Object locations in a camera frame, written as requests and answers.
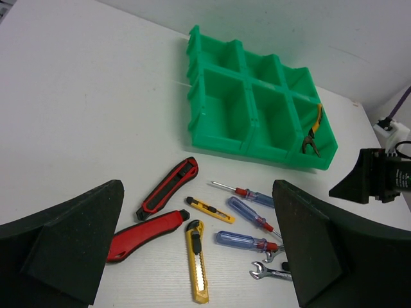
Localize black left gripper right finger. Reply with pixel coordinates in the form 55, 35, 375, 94
272, 180, 410, 307

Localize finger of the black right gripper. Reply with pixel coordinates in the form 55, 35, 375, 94
329, 150, 369, 204

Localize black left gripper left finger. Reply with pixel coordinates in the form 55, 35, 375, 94
1, 180, 124, 307

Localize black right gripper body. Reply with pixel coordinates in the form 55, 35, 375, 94
359, 141, 410, 204

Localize yellow handled pliers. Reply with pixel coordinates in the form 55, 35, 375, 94
302, 103, 323, 157

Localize blue screwdriver thin shaft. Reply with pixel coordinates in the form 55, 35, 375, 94
211, 181, 275, 209

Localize small silver wrench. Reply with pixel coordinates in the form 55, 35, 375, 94
263, 246, 285, 263

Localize long silver wrench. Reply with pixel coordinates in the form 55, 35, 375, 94
249, 261, 293, 282

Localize blue screwdriver lower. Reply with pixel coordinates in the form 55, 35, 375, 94
216, 231, 284, 252

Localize blue screwdriver middle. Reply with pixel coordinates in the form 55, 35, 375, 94
227, 196, 282, 239

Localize large yellow box cutter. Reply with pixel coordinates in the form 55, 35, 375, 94
185, 219, 209, 304

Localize green six-compartment bin tray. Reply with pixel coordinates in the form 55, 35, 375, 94
186, 26, 338, 170

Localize small yellow box cutter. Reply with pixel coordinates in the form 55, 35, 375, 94
186, 196, 235, 224

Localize black red utility knife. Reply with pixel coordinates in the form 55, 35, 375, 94
136, 157, 199, 221

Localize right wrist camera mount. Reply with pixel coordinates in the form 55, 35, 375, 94
373, 118, 410, 153

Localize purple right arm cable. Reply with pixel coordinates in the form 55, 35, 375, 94
387, 85, 411, 121

